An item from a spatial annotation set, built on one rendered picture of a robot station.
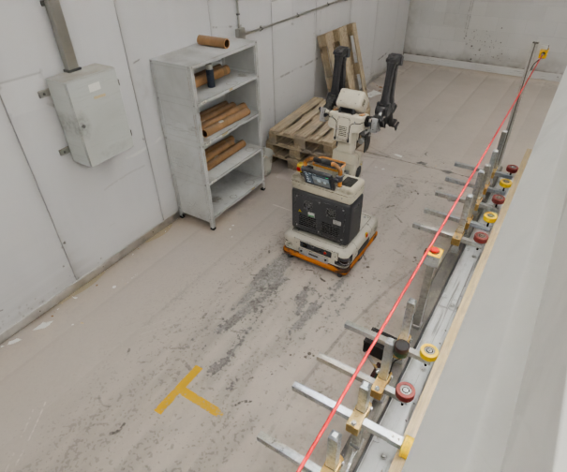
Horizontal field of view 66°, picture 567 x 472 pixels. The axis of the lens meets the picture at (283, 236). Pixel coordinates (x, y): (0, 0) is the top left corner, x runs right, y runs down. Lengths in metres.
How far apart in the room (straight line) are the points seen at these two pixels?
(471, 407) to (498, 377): 0.02
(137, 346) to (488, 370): 3.28
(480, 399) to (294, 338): 3.10
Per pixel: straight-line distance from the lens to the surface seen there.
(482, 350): 0.23
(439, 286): 2.78
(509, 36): 9.15
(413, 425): 1.93
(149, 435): 3.00
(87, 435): 3.14
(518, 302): 0.24
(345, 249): 3.60
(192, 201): 4.32
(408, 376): 2.40
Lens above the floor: 2.53
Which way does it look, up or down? 37 degrees down
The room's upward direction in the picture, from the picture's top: 2 degrees counter-clockwise
